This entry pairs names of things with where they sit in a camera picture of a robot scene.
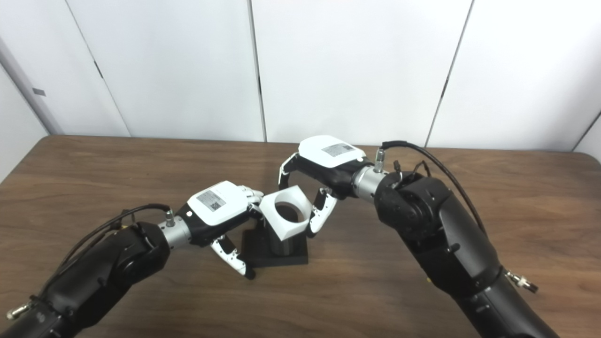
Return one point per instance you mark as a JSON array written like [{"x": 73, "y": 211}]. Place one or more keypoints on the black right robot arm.
[{"x": 436, "y": 225}]

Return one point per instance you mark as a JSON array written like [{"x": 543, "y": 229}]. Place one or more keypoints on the white square piece with hole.
[{"x": 281, "y": 230}]

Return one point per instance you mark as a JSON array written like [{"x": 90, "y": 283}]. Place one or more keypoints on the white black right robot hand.
[{"x": 328, "y": 152}]

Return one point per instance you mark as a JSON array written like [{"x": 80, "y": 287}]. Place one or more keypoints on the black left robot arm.
[{"x": 94, "y": 272}]

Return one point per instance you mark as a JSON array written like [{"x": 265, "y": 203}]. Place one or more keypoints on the small grey wall label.
[{"x": 39, "y": 92}]

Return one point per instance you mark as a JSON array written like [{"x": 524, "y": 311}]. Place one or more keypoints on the black peg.
[{"x": 263, "y": 253}]

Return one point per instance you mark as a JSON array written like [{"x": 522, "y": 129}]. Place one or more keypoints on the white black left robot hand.
[{"x": 216, "y": 204}]

